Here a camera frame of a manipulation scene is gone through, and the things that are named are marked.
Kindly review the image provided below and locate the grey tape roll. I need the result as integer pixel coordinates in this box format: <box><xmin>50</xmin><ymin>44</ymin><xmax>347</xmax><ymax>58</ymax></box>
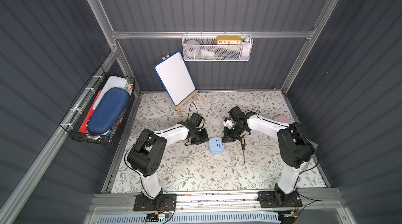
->
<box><xmin>183</xmin><ymin>40</ymin><xmax>201</xmax><ymax>59</ymax></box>

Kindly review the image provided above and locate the pink rectangular case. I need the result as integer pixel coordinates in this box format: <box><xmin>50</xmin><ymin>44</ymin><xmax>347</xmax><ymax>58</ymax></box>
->
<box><xmin>273</xmin><ymin>114</ymin><xmax>293</xmax><ymax>125</ymax></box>

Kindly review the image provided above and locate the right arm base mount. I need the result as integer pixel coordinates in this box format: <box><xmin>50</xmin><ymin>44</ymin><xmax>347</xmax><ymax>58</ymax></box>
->
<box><xmin>256</xmin><ymin>191</ymin><xmax>303</xmax><ymax>209</ymax></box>

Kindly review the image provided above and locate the yellow alarm clock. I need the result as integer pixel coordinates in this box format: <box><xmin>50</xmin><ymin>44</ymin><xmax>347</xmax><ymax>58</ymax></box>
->
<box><xmin>216</xmin><ymin>36</ymin><xmax>242</xmax><ymax>45</ymax></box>

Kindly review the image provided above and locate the black wire side basket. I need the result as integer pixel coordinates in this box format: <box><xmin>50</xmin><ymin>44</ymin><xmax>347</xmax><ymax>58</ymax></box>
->
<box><xmin>60</xmin><ymin>67</ymin><xmax>136</xmax><ymax>145</ymax></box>

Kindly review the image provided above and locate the white plastic tray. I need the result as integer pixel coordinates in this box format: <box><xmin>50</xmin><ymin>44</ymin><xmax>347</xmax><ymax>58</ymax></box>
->
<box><xmin>92</xmin><ymin>75</ymin><xmax>128</xmax><ymax>111</ymax></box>

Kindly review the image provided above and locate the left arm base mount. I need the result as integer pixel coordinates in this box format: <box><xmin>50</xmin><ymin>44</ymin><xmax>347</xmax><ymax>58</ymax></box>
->
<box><xmin>133</xmin><ymin>194</ymin><xmax>177</xmax><ymax>212</ymax></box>

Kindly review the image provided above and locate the light blue alarm clock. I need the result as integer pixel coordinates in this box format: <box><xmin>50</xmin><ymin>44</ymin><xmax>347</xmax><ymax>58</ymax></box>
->
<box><xmin>208</xmin><ymin>137</ymin><xmax>225</xmax><ymax>154</ymax></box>

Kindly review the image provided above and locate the white wire wall basket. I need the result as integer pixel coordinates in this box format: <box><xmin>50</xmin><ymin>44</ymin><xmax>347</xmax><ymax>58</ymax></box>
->
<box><xmin>182</xmin><ymin>34</ymin><xmax>254</xmax><ymax>62</ymax></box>

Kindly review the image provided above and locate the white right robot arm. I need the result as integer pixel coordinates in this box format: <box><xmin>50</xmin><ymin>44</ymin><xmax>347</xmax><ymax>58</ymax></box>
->
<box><xmin>223</xmin><ymin>106</ymin><xmax>316</xmax><ymax>200</ymax></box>

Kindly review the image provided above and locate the wooden easel stand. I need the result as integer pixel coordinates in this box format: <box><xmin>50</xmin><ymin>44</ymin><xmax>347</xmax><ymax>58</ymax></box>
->
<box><xmin>161</xmin><ymin>53</ymin><xmax>199</xmax><ymax>116</ymax></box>

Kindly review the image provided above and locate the black yellow screwdriver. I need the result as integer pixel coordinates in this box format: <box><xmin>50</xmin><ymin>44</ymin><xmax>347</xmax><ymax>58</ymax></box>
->
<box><xmin>241</xmin><ymin>137</ymin><xmax>246</xmax><ymax>164</ymax></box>

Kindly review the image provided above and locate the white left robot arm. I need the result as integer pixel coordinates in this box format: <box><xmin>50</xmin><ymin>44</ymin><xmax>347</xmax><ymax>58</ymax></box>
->
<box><xmin>124</xmin><ymin>113</ymin><xmax>208</xmax><ymax>200</ymax></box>

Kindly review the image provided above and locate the navy blue oval case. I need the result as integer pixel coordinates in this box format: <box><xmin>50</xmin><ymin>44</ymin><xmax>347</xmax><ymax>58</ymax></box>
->
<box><xmin>87</xmin><ymin>88</ymin><xmax>130</xmax><ymax>135</ymax></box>

